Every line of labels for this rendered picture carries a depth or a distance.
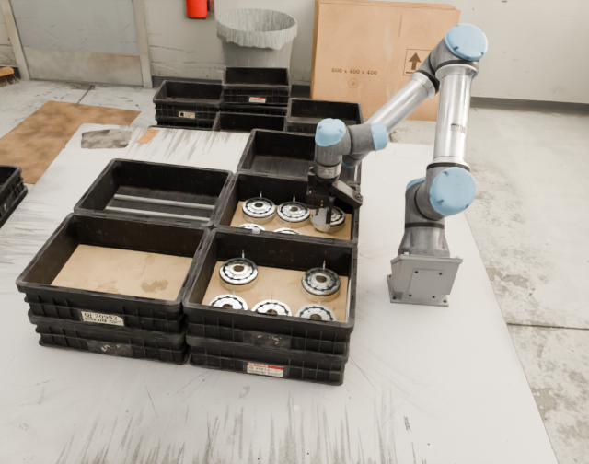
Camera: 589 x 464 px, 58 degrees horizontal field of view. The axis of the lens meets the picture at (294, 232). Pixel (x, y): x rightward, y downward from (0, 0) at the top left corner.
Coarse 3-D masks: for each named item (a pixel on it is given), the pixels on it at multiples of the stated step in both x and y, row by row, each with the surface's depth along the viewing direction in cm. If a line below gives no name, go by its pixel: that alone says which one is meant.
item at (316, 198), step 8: (312, 168) 148; (312, 176) 147; (336, 176) 146; (312, 184) 151; (320, 184) 149; (328, 184) 148; (312, 192) 151; (320, 192) 150; (328, 192) 150; (312, 200) 151; (320, 200) 150; (328, 200) 150; (312, 208) 153
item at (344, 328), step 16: (208, 240) 139; (288, 240) 142; (304, 240) 142; (320, 240) 142; (352, 256) 138; (352, 272) 133; (192, 288) 125; (352, 288) 128; (192, 304) 121; (352, 304) 124; (240, 320) 121; (256, 320) 120; (272, 320) 120; (288, 320) 119; (304, 320) 119; (320, 320) 119; (352, 320) 120
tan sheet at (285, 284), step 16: (272, 272) 146; (288, 272) 146; (304, 272) 147; (208, 288) 140; (224, 288) 140; (256, 288) 141; (272, 288) 141; (288, 288) 141; (256, 304) 136; (288, 304) 137; (304, 304) 137; (320, 304) 137; (336, 304) 138
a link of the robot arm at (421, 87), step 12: (420, 72) 158; (432, 72) 157; (408, 84) 159; (420, 84) 157; (432, 84) 157; (396, 96) 157; (408, 96) 156; (420, 96) 157; (432, 96) 160; (384, 108) 156; (396, 108) 155; (408, 108) 156; (372, 120) 154; (384, 120) 154; (396, 120) 155; (348, 156) 149
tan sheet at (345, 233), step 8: (240, 208) 169; (240, 216) 165; (232, 224) 162; (240, 224) 162; (264, 224) 163; (272, 224) 163; (344, 224) 165; (304, 232) 161; (312, 232) 161; (320, 232) 161; (336, 232) 162; (344, 232) 162
